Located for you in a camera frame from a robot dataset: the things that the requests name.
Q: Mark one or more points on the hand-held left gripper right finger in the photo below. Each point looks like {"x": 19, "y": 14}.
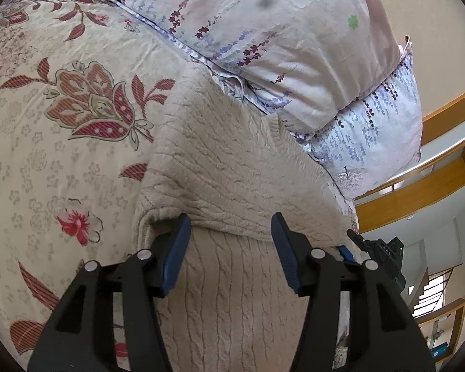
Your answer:
{"x": 286, "y": 254}

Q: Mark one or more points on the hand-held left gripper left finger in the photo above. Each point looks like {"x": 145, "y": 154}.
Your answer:
{"x": 176, "y": 254}

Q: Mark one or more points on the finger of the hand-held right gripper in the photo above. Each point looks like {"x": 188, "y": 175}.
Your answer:
{"x": 357, "y": 238}

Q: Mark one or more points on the window with grille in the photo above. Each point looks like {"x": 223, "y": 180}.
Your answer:
{"x": 430, "y": 294}

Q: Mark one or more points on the wooden headboard shelf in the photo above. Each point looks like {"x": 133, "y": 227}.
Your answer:
{"x": 410, "y": 197}

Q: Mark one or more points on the wooden cabinet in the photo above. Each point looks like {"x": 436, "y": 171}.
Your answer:
{"x": 451, "y": 325}

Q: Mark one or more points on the blue box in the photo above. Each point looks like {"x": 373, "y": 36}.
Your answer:
{"x": 438, "y": 351}

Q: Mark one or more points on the red floral bed sheet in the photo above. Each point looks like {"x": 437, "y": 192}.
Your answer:
{"x": 42, "y": 162}

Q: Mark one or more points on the pink floral pillow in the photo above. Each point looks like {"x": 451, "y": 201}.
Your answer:
{"x": 294, "y": 27}

